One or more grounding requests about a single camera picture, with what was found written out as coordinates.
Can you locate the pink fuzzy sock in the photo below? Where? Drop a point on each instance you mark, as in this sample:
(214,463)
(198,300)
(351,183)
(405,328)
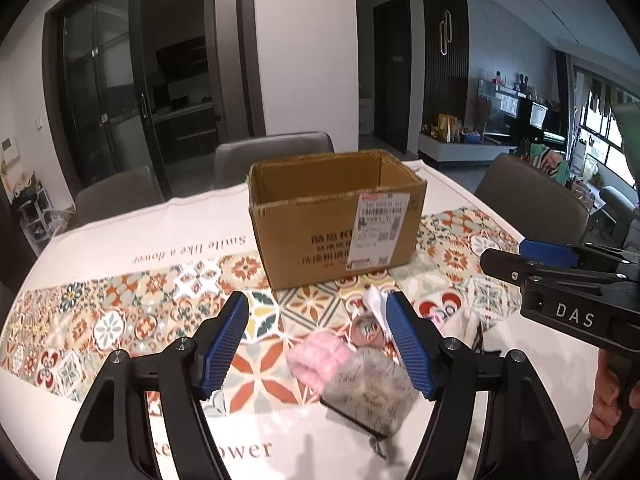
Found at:
(320,360)

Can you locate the white storage rack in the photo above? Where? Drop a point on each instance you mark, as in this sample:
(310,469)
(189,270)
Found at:
(37,222)

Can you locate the person's right hand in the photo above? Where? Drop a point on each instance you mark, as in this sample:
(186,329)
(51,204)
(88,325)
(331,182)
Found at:
(606,400)

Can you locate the wall intercom panel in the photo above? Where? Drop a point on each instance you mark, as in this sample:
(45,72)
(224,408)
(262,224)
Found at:
(8,148)

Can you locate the glass sliding door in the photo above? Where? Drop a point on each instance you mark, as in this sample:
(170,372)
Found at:
(105,85)

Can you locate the white striped sock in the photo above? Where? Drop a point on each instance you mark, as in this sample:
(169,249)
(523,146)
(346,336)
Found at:
(467,327)

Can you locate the grey fuzzy sock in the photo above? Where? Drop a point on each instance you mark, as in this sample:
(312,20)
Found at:
(370,395)

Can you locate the dark slatted wall panel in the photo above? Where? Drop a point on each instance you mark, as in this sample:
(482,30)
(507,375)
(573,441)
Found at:
(430,85)

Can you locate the white low cabinet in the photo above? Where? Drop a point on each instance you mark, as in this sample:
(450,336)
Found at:
(465,152)

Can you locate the kitchen counter cabinet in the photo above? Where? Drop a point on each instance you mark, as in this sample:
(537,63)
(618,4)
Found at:
(185,127)

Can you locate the dark interior door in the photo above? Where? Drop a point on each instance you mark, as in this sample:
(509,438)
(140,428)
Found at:
(392,75)

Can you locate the gold wall ornament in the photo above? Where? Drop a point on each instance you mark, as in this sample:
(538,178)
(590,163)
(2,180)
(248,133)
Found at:
(446,32)

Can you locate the large window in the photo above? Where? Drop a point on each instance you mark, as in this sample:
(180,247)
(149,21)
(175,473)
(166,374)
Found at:
(600,125)

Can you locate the wall shelf with ornaments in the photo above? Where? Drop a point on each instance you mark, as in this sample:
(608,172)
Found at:
(502,89)

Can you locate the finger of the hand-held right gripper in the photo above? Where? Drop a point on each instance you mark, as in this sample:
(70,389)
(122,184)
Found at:
(547,253)
(515,266)

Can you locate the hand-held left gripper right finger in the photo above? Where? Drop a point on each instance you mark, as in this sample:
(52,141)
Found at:
(407,345)

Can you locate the patterned tablecloth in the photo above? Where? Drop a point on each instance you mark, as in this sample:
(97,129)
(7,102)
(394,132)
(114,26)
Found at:
(150,280)

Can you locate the grey dining chair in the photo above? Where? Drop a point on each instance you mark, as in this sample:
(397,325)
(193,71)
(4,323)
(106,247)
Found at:
(532,195)
(272,157)
(117,195)

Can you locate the white cloth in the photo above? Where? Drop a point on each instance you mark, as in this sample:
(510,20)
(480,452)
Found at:
(376,310)

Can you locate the grey armchair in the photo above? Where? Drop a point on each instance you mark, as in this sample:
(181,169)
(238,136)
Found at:
(617,210)

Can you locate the colourful patterned cloth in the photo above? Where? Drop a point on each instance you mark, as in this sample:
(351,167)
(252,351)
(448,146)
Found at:
(545,160)

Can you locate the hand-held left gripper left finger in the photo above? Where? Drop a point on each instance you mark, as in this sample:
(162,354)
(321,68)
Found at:
(222,345)

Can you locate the yellow packets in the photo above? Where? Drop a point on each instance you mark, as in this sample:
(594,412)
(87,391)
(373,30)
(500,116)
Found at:
(447,127)

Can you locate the black cabinet with screens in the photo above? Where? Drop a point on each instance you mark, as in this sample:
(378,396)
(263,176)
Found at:
(535,120)

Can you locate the small pink sock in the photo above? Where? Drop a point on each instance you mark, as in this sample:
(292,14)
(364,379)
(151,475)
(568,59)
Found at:
(367,331)

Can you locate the brown cardboard box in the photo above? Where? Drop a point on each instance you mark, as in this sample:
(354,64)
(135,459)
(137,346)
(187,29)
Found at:
(310,230)

